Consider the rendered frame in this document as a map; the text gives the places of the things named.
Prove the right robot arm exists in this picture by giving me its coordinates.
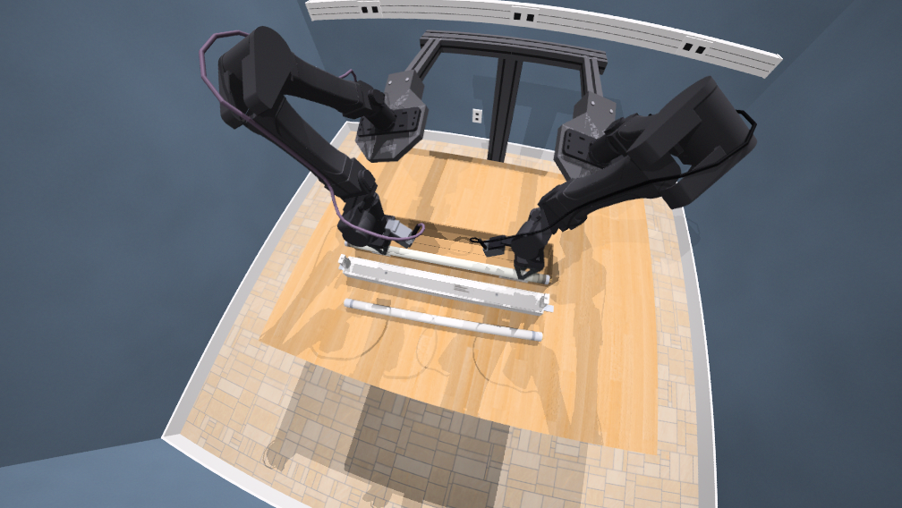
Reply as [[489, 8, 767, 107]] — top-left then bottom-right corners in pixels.
[[218, 26, 421, 232]]

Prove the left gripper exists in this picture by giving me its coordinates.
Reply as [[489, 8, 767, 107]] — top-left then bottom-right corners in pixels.
[[488, 234, 545, 280]]

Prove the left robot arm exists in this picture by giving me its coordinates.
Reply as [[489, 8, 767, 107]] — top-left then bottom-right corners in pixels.
[[511, 76, 757, 259]]

